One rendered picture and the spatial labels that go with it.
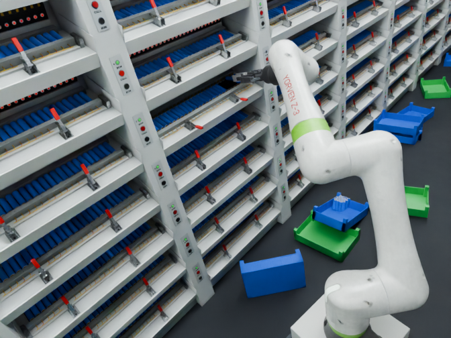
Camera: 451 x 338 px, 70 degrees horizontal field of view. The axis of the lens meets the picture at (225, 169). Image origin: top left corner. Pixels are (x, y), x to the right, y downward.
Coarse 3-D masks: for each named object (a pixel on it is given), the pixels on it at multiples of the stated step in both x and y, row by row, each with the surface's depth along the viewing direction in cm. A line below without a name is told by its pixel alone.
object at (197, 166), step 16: (240, 112) 166; (256, 112) 165; (224, 128) 158; (240, 128) 153; (256, 128) 161; (192, 144) 148; (208, 144) 148; (224, 144) 151; (240, 144) 153; (176, 160) 142; (192, 160) 143; (208, 160) 145; (224, 160) 149; (176, 176) 138; (192, 176) 138
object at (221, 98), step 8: (232, 88) 147; (240, 88) 149; (224, 96) 143; (208, 104) 138; (192, 112) 134; (200, 112) 136; (208, 112) 137; (184, 120) 130; (168, 128) 126; (176, 128) 128; (160, 136) 125
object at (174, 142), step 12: (240, 72) 158; (252, 84) 154; (240, 96) 147; (252, 96) 150; (216, 108) 140; (228, 108) 141; (240, 108) 147; (204, 120) 135; (216, 120) 138; (180, 132) 129; (192, 132) 129; (204, 132) 136; (168, 144) 124; (180, 144) 128
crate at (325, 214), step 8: (320, 208) 192; (328, 208) 200; (352, 208) 201; (360, 208) 197; (312, 216) 188; (320, 216) 184; (328, 216) 191; (336, 216) 191; (344, 216) 192; (352, 216) 192; (360, 216) 187; (328, 224) 181; (336, 224) 178; (344, 224) 174; (352, 224) 181
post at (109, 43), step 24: (48, 0) 99; (72, 0) 88; (96, 48) 94; (120, 48) 100; (96, 72) 103; (120, 96) 104; (144, 168) 119; (168, 168) 126; (168, 192) 129; (168, 216) 133; (192, 240) 147; (192, 264) 152
